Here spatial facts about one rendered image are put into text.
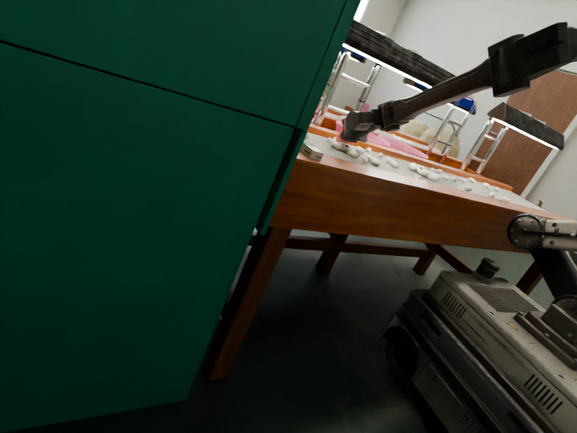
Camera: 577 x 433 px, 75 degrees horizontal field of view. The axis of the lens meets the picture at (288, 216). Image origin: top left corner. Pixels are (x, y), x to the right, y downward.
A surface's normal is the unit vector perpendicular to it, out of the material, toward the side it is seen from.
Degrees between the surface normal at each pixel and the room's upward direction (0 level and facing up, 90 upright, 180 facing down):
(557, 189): 90
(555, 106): 90
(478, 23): 90
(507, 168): 90
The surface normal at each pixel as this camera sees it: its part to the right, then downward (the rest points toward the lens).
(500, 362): -0.81, -0.22
